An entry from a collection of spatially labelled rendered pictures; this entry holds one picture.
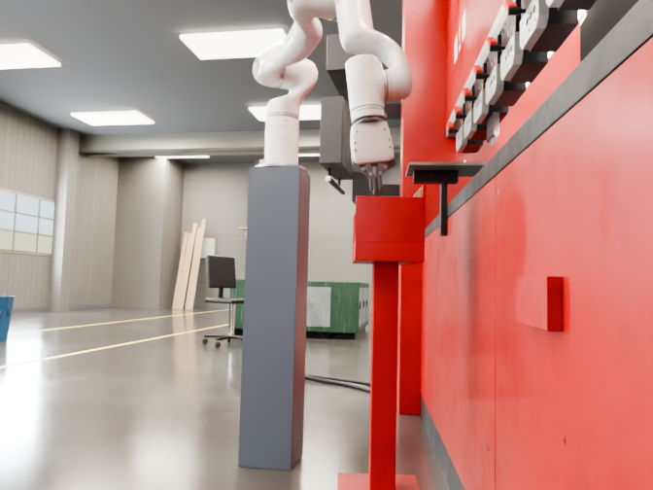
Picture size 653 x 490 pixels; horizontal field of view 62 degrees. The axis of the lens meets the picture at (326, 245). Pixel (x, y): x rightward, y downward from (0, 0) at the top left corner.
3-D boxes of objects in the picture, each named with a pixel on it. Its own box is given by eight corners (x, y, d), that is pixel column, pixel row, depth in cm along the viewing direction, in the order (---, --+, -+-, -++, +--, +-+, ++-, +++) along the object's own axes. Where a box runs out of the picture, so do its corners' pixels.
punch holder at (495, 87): (485, 107, 173) (485, 55, 174) (512, 106, 172) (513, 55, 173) (496, 89, 158) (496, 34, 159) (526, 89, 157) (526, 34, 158)
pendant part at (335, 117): (334, 180, 332) (336, 122, 335) (355, 179, 330) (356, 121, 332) (319, 163, 288) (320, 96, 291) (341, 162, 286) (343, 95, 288)
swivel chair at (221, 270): (265, 343, 557) (267, 257, 564) (250, 349, 502) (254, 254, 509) (212, 340, 565) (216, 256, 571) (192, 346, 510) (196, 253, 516)
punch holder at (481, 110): (473, 125, 192) (473, 80, 194) (498, 125, 192) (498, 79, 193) (482, 112, 178) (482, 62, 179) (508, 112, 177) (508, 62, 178)
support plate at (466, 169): (405, 176, 192) (405, 173, 192) (482, 176, 190) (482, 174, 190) (409, 164, 174) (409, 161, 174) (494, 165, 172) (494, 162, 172)
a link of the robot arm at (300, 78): (261, 122, 199) (263, 58, 201) (309, 129, 206) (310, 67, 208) (271, 113, 188) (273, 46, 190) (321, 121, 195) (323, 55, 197)
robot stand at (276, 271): (237, 467, 180) (248, 166, 187) (254, 450, 197) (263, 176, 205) (291, 471, 177) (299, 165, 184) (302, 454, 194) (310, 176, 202)
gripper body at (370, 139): (387, 122, 137) (392, 166, 136) (347, 126, 137) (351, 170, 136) (391, 112, 130) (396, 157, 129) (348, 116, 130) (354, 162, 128)
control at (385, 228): (352, 263, 145) (353, 196, 147) (412, 264, 145) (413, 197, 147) (354, 260, 126) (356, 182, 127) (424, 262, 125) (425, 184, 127)
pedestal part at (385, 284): (368, 482, 134) (372, 262, 138) (393, 483, 134) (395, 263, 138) (369, 492, 128) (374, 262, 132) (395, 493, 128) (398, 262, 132)
